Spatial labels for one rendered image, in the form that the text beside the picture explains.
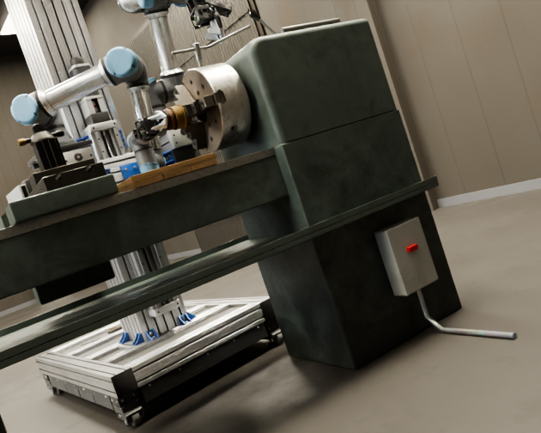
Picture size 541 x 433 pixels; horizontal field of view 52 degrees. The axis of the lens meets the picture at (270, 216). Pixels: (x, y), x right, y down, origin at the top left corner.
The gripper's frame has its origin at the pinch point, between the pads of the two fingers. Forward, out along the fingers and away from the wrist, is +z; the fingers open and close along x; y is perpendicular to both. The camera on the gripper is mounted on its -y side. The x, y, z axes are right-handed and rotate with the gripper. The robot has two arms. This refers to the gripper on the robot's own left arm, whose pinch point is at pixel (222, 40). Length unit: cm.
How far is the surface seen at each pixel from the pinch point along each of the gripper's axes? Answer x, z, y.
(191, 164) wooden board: 7, 46, 37
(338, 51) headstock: 16.2, 22.4, -35.3
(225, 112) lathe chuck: 7.0, 31.4, 16.6
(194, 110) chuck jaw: 0.9, 25.3, 24.2
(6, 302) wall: -955, -94, 47
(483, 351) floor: 28, 141, -21
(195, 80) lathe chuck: 0.1, 13.8, 18.4
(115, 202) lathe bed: 5, 50, 64
